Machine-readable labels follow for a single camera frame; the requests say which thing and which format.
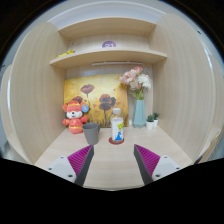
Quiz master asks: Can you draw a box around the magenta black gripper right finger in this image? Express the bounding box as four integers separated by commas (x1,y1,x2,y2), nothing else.
134,144,160,185

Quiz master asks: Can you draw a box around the small potted succulent left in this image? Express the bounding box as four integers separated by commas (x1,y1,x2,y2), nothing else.
146,114,154,130

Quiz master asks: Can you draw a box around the teal ceramic vase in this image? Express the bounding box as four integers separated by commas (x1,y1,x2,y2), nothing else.
132,100,146,128

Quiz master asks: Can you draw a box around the wooden desk shelf unit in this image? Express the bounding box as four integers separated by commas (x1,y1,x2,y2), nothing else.
0,14,224,190

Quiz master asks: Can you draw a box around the small potted succulent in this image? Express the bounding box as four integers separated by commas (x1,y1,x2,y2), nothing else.
146,114,154,130
153,112,160,127

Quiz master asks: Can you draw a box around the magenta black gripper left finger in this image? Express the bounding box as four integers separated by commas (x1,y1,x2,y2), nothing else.
68,145,94,186

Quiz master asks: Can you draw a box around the dark red round coaster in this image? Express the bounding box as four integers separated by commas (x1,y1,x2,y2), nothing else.
108,137,125,145

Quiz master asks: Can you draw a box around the grey plastic cup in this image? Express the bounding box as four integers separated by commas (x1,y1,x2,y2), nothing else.
83,123,100,145

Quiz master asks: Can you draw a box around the clear plastic water bottle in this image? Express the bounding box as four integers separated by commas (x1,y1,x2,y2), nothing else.
111,108,124,141

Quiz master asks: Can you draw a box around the small potted succulent right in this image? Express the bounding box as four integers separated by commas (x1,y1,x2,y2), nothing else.
153,112,160,127

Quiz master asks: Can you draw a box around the yellow poppy flower painting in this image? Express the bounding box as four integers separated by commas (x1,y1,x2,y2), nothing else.
64,74,129,127

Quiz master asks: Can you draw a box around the under-shelf light bar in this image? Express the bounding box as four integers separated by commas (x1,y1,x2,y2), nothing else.
92,61,143,66

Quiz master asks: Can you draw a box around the red plush mascot toy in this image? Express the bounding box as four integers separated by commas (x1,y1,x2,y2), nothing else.
63,100,89,134

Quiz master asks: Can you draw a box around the yellow toy on shelf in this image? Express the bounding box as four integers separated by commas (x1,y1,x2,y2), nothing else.
57,50,75,58

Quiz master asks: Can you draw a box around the pink white flower bouquet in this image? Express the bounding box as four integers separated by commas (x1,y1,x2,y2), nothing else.
120,66,152,100

